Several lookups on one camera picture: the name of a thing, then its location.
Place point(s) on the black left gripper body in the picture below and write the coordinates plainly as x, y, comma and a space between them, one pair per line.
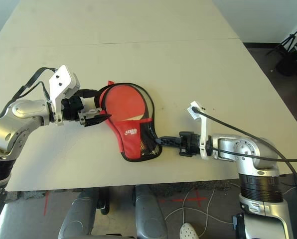
72, 109

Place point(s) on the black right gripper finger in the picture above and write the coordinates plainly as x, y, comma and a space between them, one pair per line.
171, 144
171, 138

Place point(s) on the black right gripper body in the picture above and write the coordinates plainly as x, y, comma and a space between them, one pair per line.
191, 144

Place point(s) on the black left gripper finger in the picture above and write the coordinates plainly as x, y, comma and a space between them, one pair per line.
96, 120
88, 92

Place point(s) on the red black paddle case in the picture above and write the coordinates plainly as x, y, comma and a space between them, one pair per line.
128, 144

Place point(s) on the red ping-pong paddle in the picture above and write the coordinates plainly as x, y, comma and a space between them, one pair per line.
138, 102

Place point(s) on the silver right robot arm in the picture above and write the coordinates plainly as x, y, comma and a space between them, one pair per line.
253, 154

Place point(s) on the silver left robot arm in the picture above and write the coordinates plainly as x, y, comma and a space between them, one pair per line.
19, 117

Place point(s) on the dark grey rug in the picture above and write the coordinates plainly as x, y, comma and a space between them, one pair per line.
188, 188

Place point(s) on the grey right robot leg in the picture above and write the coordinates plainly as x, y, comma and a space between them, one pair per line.
148, 214

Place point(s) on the grey robot leg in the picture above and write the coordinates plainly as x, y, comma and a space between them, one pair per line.
148, 214
81, 214

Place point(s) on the white perforated clog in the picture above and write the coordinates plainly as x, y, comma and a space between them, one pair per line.
189, 231

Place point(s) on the blue-grey power adapter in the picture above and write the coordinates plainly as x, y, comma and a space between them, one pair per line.
235, 221

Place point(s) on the grey left robot leg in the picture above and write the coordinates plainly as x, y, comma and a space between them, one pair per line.
81, 214

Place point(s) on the black bag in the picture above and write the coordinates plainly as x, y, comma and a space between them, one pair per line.
288, 64

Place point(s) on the black tripod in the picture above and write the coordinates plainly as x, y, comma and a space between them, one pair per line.
288, 39

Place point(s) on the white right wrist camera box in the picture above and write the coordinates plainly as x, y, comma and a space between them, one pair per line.
204, 134

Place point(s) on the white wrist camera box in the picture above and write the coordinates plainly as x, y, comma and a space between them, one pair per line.
61, 82
204, 134

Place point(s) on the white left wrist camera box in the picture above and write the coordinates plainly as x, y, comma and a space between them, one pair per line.
61, 82

